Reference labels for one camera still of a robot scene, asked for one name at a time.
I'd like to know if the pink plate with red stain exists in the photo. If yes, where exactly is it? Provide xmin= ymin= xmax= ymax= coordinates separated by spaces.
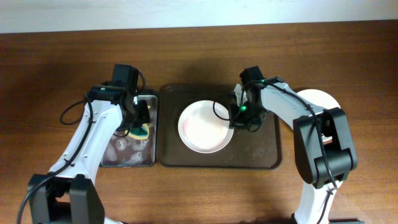
xmin=177 ymin=100 xmax=234 ymax=154

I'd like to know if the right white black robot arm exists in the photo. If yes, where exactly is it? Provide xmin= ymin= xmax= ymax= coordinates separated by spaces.
xmin=228 ymin=66 xmax=358 ymax=223

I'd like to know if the green yellow sponge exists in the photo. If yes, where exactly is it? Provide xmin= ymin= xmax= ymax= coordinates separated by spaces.
xmin=124 ymin=106 xmax=150 ymax=140

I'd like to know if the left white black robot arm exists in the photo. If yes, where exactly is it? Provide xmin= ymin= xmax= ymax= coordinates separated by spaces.
xmin=16 ymin=64 xmax=150 ymax=223

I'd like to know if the left black cable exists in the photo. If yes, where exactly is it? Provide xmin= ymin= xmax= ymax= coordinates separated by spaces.
xmin=16 ymin=70 xmax=147 ymax=224

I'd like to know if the small black water tray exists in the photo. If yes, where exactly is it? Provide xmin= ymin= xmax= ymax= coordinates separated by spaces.
xmin=100 ymin=90 xmax=159 ymax=168

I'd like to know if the large brown serving tray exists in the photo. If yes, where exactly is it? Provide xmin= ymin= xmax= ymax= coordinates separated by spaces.
xmin=155 ymin=84 xmax=282 ymax=170

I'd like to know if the cream plate with red stain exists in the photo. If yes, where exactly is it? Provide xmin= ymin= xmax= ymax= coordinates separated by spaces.
xmin=295 ymin=88 xmax=342 ymax=144

